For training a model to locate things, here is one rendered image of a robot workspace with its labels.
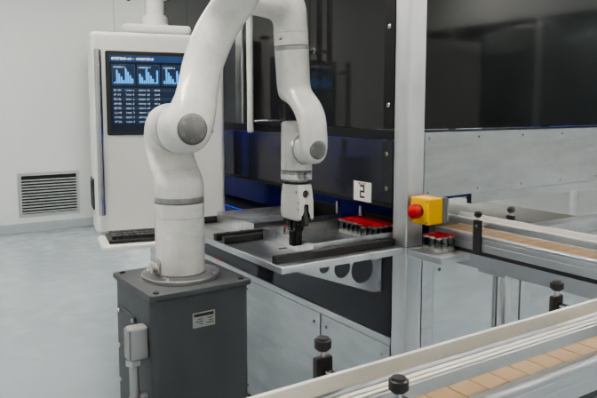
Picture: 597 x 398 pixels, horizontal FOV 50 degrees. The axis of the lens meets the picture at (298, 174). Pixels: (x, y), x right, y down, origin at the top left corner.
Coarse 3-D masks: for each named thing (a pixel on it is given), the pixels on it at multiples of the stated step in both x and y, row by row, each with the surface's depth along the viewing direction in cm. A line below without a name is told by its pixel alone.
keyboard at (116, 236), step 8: (112, 232) 226; (120, 232) 227; (128, 232) 227; (136, 232) 226; (144, 232) 227; (152, 232) 227; (112, 240) 218; (120, 240) 219; (128, 240) 220; (136, 240) 221; (144, 240) 222; (152, 240) 223
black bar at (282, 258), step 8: (384, 240) 179; (392, 240) 180; (328, 248) 169; (336, 248) 169; (344, 248) 171; (352, 248) 172; (360, 248) 174; (368, 248) 175; (376, 248) 177; (272, 256) 160; (280, 256) 160; (288, 256) 161; (296, 256) 162; (304, 256) 164; (312, 256) 165; (320, 256) 167
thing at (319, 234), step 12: (264, 228) 188; (276, 228) 191; (312, 228) 199; (324, 228) 201; (336, 228) 204; (276, 240) 183; (288, 240) 178; (312, 240) 187; (324, 240) 187; (336, 240) 172; (348, 240) 174; (360, 240) 176; (372, 240) 179
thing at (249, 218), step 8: (256, 208) 226; (264, 208) 228; (272, 208) 230; (280, 208) 232; (224, 216) 213; (232, 216) 221; (240, 216) 223; (248, 216) 224; (256, 216) 226; (264, 216) 228; (272, 216) 229; (280, 216) 229; (320, 216) 210; (328, 216) 212; (336, 216) 214; (224, 224) 214; (232, 224) 209; (240, 224) 204; (248, 224) 199; (256, 224) 197; (264, 224) 198; (272, 224) 200; (280, 224) 202
